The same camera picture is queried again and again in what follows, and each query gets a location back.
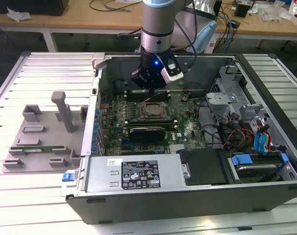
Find metal socket cover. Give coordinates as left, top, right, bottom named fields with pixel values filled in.
left=139, top=102, right=169, bottom=120

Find clear plastic bags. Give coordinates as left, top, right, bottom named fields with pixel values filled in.
left=260, top=2, right=290, bottom=22

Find green RAM stick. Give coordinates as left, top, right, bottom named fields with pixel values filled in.
left=10, top=145, right=66, bottom=151

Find small black box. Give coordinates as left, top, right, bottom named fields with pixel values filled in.
left=234, top=2, right=249, bottom=18

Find black wire bundle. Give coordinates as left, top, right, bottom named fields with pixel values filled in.
left=198, top=97, right=227, bottom=149

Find black camera cable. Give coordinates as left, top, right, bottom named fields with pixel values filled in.
left=173, top=0, right=198, bottom=74

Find black graphics card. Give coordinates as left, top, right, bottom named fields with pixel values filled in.
left=127, top=125, right=167, bottom=142

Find black RAM slot bank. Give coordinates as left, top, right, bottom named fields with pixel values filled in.
left=124, top=118, right=178, bottom=131
left=124, top=88, right=171, bottom=103

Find hard disk in blue carrier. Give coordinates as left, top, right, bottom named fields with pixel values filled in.
left=227, top=153, right=290, bottom=184

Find crumpled clear plastic wrap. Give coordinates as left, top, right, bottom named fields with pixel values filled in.
left=6, top=6, right=33, bottom=22

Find green motherboard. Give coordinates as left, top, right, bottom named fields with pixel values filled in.
left=96, top=92, right=209, bottom=157

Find thin wire locking lever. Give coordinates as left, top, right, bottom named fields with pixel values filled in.
left=140, top=94, right=162, bottom=103

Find silver metal drive cage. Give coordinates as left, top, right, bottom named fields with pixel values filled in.
left=205, top=65, right=267, bottom=125

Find black and silver PC case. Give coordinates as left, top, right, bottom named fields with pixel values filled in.
left=61, top=52, right=297, bottom=225

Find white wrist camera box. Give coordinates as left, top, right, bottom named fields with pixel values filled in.
left=160, top=58, right=184, bottom=84

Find orange and red wire bundle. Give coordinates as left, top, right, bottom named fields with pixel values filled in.
left=225, top=129, right=253, bottom=147

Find grey plastic parts rack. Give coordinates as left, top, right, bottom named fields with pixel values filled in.
left=1, top=91, right=89, bottom=174

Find blue flat wire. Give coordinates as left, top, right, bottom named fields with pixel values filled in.
left=260, top=124, right=271, bottom=156
left=254, top=124, right=263, bottom=156

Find large black box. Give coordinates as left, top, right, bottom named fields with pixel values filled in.
left=0, top=0, right=70, bottom=16

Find black plastic shroud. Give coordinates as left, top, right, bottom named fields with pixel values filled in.
left=176, top=148, right=231, bottom=186

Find silver power supply with label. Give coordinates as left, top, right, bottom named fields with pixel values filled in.
left=86, top=156, right=191, bottom=193

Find metal CPU socket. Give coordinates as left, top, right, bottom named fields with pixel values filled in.
left=138, top=101, right=171, bottom=120

